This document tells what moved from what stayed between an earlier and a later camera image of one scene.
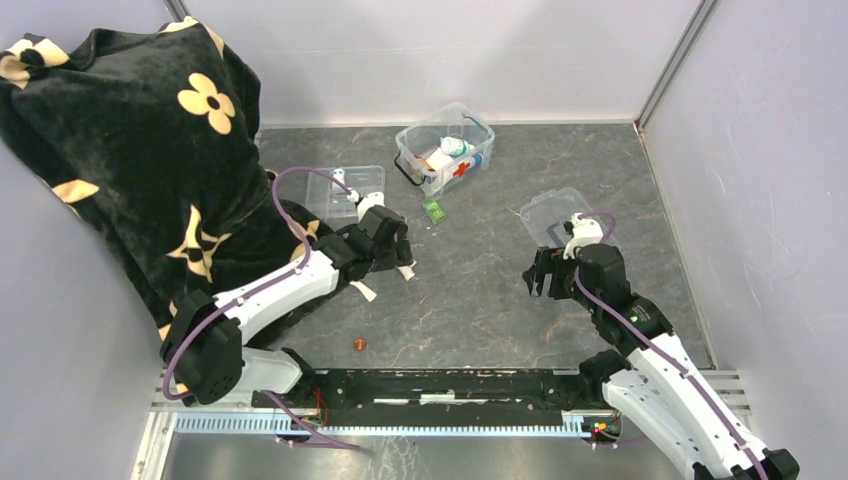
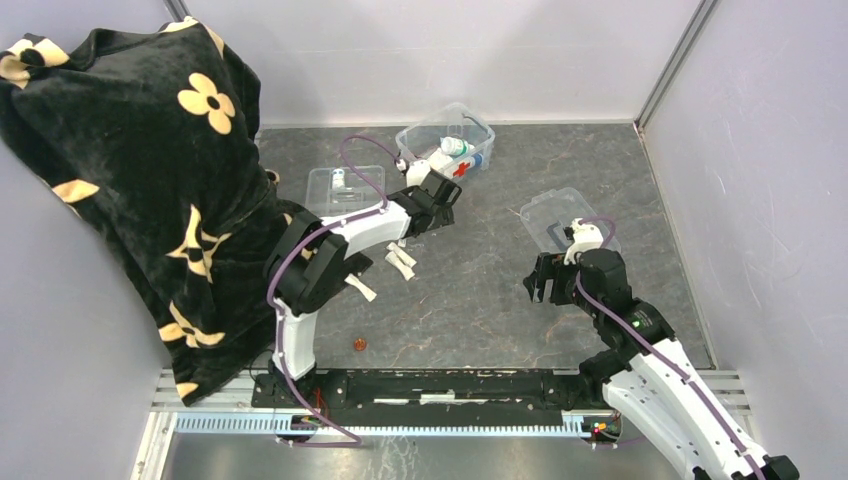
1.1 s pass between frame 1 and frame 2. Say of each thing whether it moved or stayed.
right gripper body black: stayed
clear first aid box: stayed
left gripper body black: moved
